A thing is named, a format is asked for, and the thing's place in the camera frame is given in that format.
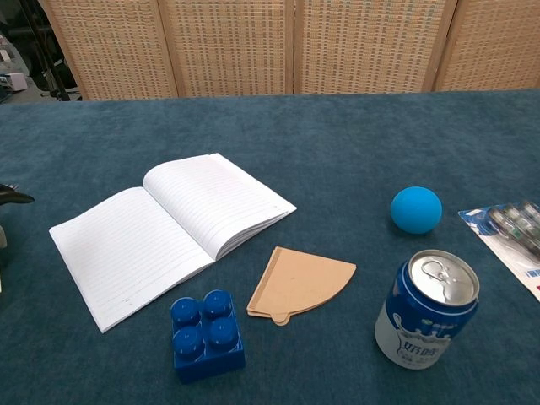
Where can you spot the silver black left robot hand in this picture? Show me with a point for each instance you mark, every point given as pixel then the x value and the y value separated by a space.
pixel 12 196

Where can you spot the white box device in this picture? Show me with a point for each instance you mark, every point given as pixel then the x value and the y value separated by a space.
pixel 14 81

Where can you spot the open white lined notebook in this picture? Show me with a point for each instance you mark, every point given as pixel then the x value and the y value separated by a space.
pixel 126 249

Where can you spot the black tripod stand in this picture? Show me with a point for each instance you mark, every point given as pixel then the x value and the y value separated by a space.
pixel 46 55

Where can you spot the blue plastic building block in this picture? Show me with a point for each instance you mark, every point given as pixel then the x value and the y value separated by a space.
pixel 208 337

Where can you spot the woven wooden folding screen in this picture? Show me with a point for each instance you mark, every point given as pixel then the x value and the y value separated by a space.
pixel 232 46

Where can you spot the tan paper coffee filters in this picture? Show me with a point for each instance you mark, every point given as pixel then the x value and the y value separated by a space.
pixel 299 282

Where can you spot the teal table cloth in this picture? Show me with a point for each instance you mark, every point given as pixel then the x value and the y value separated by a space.
pixel 337 147

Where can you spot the blue foam ball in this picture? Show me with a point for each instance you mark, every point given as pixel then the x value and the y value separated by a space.
pixel 416 209

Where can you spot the blue and white drink can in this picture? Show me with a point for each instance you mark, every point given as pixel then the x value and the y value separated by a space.
pixel 422 325

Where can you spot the blister pack of clips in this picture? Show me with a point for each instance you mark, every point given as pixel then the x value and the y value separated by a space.
pixel 506 236

